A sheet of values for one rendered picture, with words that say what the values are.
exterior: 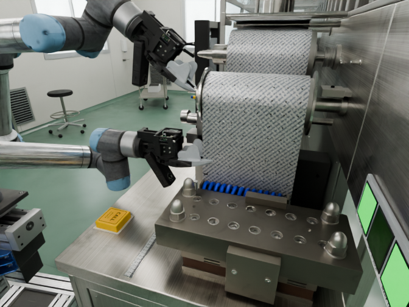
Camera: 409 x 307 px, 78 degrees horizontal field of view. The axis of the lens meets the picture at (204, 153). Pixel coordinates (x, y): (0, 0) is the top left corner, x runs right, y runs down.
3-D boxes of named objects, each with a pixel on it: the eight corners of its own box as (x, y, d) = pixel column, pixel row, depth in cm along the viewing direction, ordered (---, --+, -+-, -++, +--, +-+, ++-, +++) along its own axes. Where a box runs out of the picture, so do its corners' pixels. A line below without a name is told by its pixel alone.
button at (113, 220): (111, 212, 78) (110, 206, 77) (131, 217, 76) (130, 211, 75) (96, 228, 72) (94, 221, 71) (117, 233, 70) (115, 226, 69)
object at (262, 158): (202, 183, 71) (202, 119, 63) (290, 198, 65) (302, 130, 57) (202, 184, 71) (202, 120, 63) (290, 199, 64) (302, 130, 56)
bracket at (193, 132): (192, 192, 89) (190, 105, 76) (210, 195, 87) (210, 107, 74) (187, 200, 84) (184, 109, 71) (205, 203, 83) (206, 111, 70)
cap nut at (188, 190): (184, 188, 67) (184, 173, 65) (198, 190, 66) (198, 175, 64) (179, 195, 64) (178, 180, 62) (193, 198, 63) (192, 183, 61)
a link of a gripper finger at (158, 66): (174, 78, 61) (148, 53, 61) (170, 83, 62) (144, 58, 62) (182, 77, 65) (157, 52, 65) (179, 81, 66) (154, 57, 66)
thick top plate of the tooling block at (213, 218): (183, 203, 71) (182, 184, 68) (341, 235, 60) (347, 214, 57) (156, 244, 57) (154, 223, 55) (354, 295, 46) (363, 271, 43)
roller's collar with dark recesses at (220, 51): (216, 63, 90) (217, 43, 87) (233, 64, 88) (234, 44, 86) (212, 65, 84) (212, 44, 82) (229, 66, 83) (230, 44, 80)
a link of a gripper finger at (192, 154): (209, 148, 62) (174, 144, 65) (209, 170, 65) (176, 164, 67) (213, 144, 65) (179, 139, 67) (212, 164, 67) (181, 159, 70)
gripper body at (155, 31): (177, 45, 58) (138, 8, 58) (157, 74, 63) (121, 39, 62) (189, 44, 65) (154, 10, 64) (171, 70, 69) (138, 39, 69)
